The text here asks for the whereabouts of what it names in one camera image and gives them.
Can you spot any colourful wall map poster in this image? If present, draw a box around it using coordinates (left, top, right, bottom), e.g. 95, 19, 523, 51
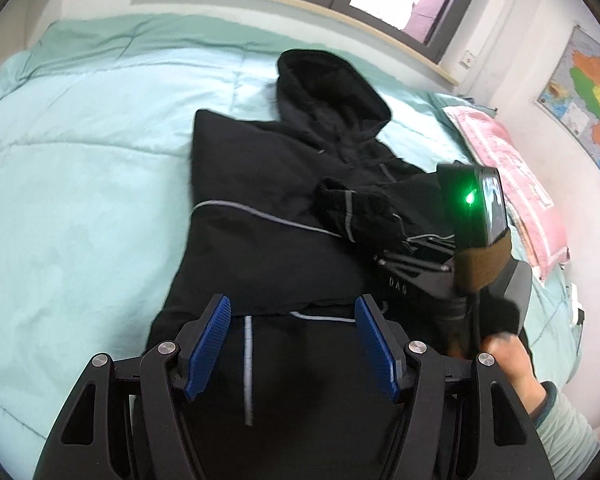
534, 22, 600, 192

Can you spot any beige window ledge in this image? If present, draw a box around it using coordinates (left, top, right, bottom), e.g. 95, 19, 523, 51
132, 0, 461, 86

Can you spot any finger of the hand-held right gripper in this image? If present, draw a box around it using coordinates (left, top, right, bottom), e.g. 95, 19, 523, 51
374, 234, 456, 273

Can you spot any person's right hand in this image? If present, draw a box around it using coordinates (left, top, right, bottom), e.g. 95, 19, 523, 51
479, 331, 543, 417

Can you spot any teal quilted blanket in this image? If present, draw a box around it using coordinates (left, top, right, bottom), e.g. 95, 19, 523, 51
0, 12, 588, 461

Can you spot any black hooded jacket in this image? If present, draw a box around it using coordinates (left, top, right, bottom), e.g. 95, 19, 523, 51
130, 49, 536, 480

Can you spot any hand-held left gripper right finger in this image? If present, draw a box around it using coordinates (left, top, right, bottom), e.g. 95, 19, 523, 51
355, 294, 556, 480

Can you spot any pink pillow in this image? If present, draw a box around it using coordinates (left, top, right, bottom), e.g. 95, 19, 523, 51
442, 105, 569, 282

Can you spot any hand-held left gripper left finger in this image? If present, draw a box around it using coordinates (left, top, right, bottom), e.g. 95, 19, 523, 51
32, 294, 232, 480

